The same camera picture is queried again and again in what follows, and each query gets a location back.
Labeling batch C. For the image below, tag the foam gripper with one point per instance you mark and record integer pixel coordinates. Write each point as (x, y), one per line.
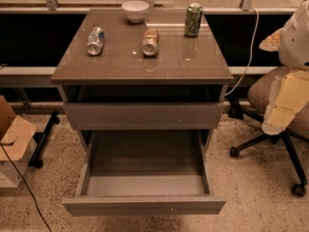
(295, 42)

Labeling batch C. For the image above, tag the grey drawer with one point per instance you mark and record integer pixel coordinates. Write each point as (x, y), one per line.
(143, 116)
(145, 172)

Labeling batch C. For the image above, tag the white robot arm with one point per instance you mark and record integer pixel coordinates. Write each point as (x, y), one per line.
(292, 40)

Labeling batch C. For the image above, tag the grey drawer cabinet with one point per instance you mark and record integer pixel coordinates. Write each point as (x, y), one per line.
(185, 70)

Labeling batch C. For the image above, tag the grey top drawer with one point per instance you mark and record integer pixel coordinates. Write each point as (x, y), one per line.
(143, 116)

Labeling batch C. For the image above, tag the brown office chair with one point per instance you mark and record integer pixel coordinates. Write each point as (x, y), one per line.
(299, 127)

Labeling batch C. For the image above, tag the green soda can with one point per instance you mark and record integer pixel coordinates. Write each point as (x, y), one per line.
(193, 16)

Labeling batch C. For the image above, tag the crushed orange silver can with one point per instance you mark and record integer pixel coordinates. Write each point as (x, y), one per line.
(150, 42)

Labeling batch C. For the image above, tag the white ceramic bowl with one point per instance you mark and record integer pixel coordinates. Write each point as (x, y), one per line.
(135, 11)

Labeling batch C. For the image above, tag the crushed blue silver can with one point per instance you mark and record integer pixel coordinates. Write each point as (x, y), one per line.
(95, 41)

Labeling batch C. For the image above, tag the black metal stand leg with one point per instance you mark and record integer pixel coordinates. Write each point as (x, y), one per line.
(40, 139)

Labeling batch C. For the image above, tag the cardboard box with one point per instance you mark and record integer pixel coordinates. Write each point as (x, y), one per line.
(17, 138)

